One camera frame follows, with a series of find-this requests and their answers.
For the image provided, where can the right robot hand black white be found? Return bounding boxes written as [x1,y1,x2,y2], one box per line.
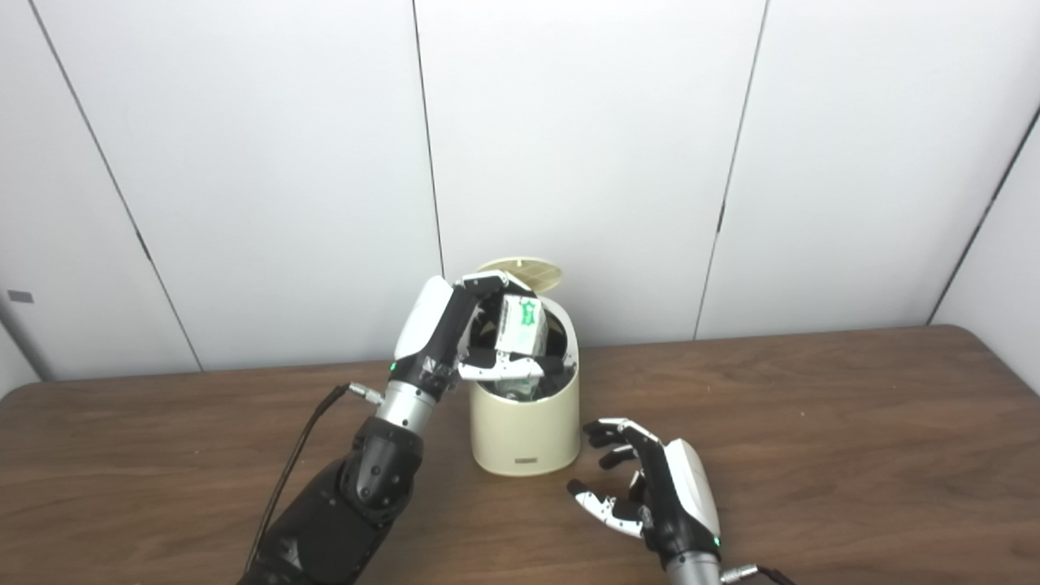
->
[567,418,722,563]

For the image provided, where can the green white milk carton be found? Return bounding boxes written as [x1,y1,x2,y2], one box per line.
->
[487,294,547,399]

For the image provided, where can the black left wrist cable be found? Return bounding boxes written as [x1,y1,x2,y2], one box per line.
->
[244,383,384,574]

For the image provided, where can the cream round bin lid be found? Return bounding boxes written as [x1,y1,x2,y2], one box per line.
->
[478,258,565,293]

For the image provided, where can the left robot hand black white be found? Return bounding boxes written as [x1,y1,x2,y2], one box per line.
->
[390,272,544,399]

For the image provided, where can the cream-colored round bin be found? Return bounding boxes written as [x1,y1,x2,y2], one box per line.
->
[467,292,582,477]

